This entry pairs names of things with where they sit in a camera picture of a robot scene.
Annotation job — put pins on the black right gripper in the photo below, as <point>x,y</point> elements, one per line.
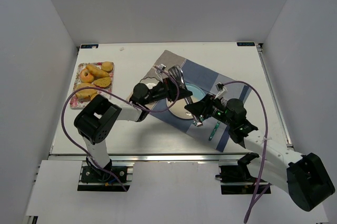
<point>206,108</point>

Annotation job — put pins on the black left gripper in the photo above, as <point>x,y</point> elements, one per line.
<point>172,91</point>

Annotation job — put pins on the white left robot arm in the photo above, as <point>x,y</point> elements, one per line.
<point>95,122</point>

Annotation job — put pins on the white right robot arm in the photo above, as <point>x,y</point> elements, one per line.
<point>303,177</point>

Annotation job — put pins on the round bread roll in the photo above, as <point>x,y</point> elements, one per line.
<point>107,66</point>

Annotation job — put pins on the sliced toast bread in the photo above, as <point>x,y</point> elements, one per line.
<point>103,82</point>

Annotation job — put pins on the long bread loaf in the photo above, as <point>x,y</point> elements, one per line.
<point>97,72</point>

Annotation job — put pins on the bagel shaped bread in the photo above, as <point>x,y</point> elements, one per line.
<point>86,76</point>

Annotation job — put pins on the oval bread bottom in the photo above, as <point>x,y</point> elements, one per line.
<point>86,93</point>

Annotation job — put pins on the beige and blue plate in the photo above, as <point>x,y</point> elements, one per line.
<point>178,109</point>

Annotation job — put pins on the white scalloped bowl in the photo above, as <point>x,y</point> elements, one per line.
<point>150,82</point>

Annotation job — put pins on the blue grey checked placemat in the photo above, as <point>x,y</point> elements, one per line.
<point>171,127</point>

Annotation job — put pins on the right blue table label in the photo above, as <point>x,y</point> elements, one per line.
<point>244,44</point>

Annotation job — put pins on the blue table label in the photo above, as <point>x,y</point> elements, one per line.
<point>89,46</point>
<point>244,44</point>

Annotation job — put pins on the floral rectangular tray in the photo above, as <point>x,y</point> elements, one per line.
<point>75,103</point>

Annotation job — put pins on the left blue table label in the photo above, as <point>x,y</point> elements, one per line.
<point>89,46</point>

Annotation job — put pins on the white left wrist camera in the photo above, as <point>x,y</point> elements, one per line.
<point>159,70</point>

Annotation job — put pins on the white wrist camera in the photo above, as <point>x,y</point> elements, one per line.
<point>221,91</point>
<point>159,70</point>

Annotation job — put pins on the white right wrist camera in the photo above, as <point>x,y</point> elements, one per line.
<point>221,91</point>

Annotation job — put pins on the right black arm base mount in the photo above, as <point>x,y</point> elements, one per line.
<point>235,178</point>

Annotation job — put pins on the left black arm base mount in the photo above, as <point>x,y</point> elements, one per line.
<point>96,180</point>

